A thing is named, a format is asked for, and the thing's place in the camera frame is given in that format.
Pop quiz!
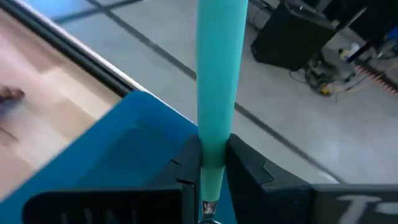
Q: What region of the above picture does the black metal table frame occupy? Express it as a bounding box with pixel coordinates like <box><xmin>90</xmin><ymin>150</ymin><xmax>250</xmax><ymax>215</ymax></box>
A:
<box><xmin>0</xmin><ymin>0</ymin><xmax>149</xmax><ymax>98</ymax></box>

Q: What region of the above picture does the teal handled silver spoon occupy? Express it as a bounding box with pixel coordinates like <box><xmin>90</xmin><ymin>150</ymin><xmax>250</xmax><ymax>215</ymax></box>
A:
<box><xmin>195</xmin><ymin>0</ymin><xmax>249</xmax><ymax>224</ymax></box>

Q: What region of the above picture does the black cable bundle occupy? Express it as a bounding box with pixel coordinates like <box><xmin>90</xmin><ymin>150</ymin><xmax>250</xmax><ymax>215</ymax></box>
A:
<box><xmin>288</xmin><ymin>51</ymin><xmax>379</xmax><ymax>103</ymax></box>

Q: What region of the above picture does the dark blue plastic bin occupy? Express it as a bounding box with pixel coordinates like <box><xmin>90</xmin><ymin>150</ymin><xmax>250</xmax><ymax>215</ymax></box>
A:
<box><xmin>0</xmin><ymin>90</ymin><xmax>239</xmax><ymax>224</ymax></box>

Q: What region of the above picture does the white plastic bottle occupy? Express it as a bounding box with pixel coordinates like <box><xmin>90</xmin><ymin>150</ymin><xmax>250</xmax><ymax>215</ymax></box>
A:
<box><xmin>338</xmin><ymin>42</ymin><xmax>361</xmax><ymax>62</ymax></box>

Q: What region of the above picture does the red orange toothed strip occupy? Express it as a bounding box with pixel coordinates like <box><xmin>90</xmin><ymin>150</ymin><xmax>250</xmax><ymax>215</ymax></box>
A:
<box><xmin>354</xmin><ymin>63</ymin><xmax>398</xmax><ymax>95</ymax></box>

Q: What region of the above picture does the black desk frame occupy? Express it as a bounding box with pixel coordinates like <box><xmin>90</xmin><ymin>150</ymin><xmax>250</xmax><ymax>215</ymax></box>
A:
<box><xmin>279</xmin><ymin>0</ymin><xmax>398</xmax><ymax>63</ymax></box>

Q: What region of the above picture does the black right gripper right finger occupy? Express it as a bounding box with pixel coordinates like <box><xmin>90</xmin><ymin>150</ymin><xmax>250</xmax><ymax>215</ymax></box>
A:
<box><xmin>225</xmin><ymin>133</ymin><xmax>398</xmax><ymax>224</ymax></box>

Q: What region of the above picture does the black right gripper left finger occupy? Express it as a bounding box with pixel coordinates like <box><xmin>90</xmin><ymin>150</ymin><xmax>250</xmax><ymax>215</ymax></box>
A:
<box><xmin>22</xmin><ymin>134</ymin><xmax>202</xmax><ymax>224</ymax></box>

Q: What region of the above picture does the small yellow object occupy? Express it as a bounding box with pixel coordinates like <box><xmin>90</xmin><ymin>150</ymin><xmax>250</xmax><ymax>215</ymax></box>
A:
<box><xmin>319</xmin><ymin>83</ymin><xmax>333</xmax><ymax>96</ymax></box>

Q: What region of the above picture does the black box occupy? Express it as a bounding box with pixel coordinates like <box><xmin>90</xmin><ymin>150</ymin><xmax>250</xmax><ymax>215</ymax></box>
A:
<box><xmin>250</xmin><ymin>0</ymin><xmax>338</xmax><ymax>72</ymax></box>

